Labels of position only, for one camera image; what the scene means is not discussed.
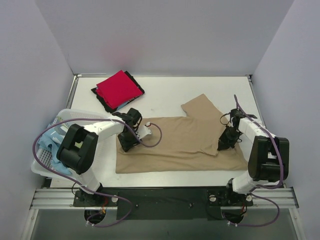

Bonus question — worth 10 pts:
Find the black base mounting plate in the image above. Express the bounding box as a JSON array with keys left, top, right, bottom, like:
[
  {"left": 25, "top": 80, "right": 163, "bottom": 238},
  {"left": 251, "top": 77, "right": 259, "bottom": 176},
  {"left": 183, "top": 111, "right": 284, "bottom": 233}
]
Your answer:
[{"left": 73, "top": 186, "right": 253, "bottom": 223}]

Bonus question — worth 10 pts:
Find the red folded t shirt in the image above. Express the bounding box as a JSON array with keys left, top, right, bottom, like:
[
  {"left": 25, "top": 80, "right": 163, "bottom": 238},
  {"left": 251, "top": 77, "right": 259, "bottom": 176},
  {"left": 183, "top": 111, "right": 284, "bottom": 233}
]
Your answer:
[{"left": 96, "top": 70, "right": 144, "bottom": 110}]

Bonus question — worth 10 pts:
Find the blue folded t shirt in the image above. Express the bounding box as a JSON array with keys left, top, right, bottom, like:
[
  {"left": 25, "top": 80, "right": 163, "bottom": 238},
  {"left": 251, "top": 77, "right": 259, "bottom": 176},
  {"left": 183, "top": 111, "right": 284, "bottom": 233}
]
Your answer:
[{"left": 117, "top": 101, "right": 130, "bottom": 111}]

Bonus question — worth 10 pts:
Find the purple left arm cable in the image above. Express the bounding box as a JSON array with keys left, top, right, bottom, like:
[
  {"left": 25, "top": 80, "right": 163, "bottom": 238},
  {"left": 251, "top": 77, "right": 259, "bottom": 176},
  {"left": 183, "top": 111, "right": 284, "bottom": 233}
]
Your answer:
[{"left": 33, "top": 118, "right": 163, "bottom": 228}]

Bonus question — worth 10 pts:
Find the light blue t shirt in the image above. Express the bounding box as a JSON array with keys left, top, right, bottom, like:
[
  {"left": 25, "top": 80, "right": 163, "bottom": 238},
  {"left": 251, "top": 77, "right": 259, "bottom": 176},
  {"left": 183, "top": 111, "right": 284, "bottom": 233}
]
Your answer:
[{"left": 38, "top": 123, "right": 72, "bottom": 176}]

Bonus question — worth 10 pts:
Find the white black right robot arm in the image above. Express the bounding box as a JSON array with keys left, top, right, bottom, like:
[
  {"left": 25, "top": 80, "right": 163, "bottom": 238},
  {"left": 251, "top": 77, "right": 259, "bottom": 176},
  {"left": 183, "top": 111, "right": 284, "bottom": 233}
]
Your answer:
[{"left": 217, "top": 108, "right": 290, "bottom": 205}]

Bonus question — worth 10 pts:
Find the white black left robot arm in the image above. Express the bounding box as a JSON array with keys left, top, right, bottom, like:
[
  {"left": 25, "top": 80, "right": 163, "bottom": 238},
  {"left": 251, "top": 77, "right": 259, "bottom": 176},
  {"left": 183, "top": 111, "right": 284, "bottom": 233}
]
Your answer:
[{"left": 56, "top": 108, "right": 143, "bottom": 206}]

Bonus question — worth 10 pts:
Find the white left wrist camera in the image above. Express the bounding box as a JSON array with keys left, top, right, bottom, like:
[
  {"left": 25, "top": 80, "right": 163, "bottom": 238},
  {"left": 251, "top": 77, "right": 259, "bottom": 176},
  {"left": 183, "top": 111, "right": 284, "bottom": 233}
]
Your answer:
[{"left": 135, "top": 122, "right": 152, "bottom": 140}]

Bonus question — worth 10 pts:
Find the beige t shirt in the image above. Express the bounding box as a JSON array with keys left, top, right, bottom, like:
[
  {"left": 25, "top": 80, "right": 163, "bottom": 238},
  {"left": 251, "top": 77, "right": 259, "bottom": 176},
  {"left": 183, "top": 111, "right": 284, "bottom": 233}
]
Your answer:
[{"left": 115, "top": 94, "right": 248, "bottom": 174}]

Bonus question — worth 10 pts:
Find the white plastic laundry basket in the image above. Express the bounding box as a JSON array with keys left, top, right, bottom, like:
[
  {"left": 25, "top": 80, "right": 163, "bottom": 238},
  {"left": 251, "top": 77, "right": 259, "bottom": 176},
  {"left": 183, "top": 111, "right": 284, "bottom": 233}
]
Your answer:
[{"left": 31, "top": 109, "right": 107, "bottom": 179}]

